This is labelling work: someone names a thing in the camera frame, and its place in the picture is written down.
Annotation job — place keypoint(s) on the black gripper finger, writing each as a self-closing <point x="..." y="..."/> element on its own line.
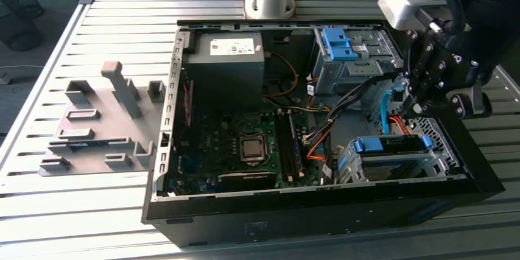
<point x="463" y="104"/>
<point x="427" y="68"/>

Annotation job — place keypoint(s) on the hard disk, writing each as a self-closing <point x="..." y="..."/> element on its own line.
<point x="367" y="145"/>

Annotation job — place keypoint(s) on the metal disk bay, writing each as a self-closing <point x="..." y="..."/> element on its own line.
<point x="436" y="165"/>

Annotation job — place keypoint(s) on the metal optical drive cage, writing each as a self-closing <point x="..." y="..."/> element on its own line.
<point x="354" y="71"/>

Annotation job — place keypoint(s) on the blue plastic latch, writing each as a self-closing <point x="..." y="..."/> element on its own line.
<point x="338" y="44"/>

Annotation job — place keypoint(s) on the RAM stick with white clips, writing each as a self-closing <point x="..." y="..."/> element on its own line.
<point x="295" y="144"/>

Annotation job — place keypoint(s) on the black RAM slot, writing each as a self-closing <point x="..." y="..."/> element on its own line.
<point x="284" y="147"/>

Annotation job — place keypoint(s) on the gray power supply unit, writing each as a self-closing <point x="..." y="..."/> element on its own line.
<point x="227" y="68"/>

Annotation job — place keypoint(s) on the CPU socket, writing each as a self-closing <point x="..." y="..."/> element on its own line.
<point x="252" y="147"/>

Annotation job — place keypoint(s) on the black PC case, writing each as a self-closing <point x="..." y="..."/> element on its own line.
<point x="284" y="217"/>

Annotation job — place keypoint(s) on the black graphics card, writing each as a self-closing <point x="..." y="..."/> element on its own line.
<point x="248" y="181"/>

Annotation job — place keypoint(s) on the green motherboard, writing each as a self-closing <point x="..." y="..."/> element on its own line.
<point x="211" y="150"/>

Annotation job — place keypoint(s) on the gray parts rack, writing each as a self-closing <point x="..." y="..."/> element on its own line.
<point x="114" y="132"/>

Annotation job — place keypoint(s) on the bare RAM stick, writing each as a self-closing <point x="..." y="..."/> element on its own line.
<point x="87" y="144"/>

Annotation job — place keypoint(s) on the black mesh waste basket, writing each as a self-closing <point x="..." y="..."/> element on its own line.
<point x="20" y="4"/>

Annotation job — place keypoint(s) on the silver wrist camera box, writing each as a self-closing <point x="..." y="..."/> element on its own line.
<point x="402" y="1"/>

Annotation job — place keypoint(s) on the gray floor bracket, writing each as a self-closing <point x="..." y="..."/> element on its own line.
<point x="4" y="78"/>

